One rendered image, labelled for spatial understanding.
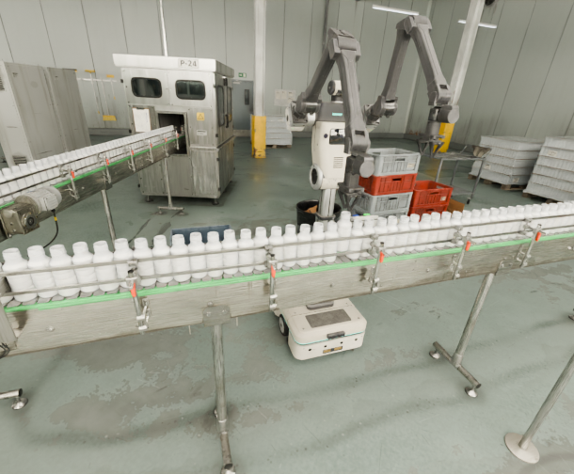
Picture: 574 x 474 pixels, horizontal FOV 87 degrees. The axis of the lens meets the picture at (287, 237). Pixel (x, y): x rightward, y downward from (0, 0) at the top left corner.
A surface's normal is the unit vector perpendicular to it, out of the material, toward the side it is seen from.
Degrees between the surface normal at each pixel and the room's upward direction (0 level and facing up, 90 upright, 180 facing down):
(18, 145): 90
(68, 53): 90
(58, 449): 0
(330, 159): 90
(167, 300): 90
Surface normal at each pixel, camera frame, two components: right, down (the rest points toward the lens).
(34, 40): 0.32, 0.42
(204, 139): 0.00, 0.43
